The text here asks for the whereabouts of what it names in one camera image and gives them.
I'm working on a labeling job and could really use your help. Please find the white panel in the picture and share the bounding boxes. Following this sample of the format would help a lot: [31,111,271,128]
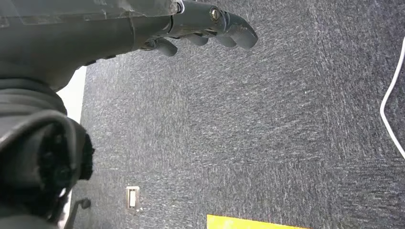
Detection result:
[56,65,87,125]

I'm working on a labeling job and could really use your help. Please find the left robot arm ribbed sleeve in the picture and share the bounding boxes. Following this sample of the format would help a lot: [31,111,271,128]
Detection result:
[0,77,96,229]

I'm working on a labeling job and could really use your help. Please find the black caster leg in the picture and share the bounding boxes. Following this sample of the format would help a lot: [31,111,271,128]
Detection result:
[64,198,92,229]

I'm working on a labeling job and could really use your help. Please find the floor socket with white plug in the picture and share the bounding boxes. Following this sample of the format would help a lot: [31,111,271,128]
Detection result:
[125,186,141,212]

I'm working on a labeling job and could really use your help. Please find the yellow plastic bag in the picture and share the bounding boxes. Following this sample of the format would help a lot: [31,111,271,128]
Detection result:
[206,214,309,229]

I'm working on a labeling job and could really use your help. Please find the white cable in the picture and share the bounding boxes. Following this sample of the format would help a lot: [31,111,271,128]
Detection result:
[379,34,405,160]

